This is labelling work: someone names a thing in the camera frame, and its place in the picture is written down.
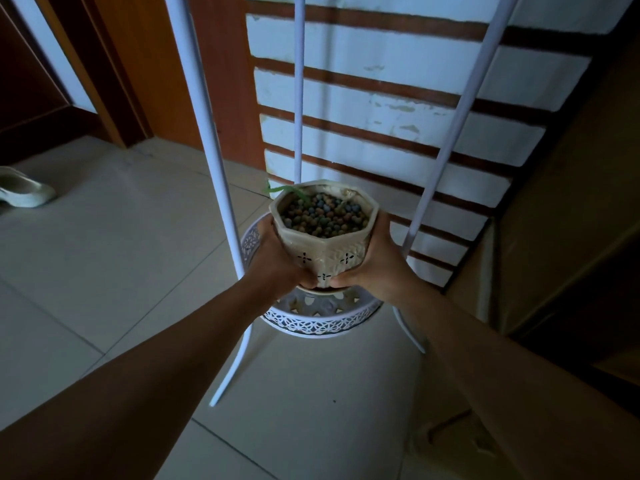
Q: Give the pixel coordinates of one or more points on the person's left hand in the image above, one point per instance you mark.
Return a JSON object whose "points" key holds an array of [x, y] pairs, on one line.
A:
{"points": [[272, 264]]}

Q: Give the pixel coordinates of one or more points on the white slipper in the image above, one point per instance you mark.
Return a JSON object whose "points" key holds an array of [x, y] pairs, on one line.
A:
{"points": [[22, 188]]}

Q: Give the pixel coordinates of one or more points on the person's right thumb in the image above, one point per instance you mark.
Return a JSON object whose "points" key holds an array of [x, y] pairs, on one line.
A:
{"points": [[350, 277]]}

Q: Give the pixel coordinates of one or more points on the person's left thumb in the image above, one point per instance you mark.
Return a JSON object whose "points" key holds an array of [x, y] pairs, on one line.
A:
{"points": [[299, 276]]}

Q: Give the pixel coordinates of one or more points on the brown wooden door frame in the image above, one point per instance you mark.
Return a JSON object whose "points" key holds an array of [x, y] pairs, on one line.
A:
{"points": [[95, 64]]}

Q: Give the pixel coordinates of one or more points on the white metal plant stand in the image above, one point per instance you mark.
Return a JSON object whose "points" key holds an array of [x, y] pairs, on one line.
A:
{"points": [[320, 309]]}

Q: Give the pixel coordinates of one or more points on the person's right forearm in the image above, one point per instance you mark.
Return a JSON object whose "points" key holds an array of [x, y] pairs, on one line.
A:
{"points": [[525, 394]]}

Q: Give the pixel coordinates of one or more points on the clay pebbles in pot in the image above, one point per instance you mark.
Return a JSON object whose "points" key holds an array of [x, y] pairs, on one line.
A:
{"points": [[325, 215]]}

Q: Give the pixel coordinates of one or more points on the person's left forearm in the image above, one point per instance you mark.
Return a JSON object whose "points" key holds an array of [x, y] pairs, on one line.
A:
{"points": [[135, 384]]}

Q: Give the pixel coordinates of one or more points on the cream octagonal ceramic flower pot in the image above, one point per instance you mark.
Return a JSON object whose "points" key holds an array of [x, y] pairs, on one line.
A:
{"points": [[325, 249]]}

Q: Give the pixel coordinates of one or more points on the person's right hand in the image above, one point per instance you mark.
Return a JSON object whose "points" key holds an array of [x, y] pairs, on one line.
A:
{"points": [[385, 267]]}

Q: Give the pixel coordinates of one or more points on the small green plant sprout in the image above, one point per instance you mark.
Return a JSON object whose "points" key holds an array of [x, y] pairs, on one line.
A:
{"points": [[290, 189]]}

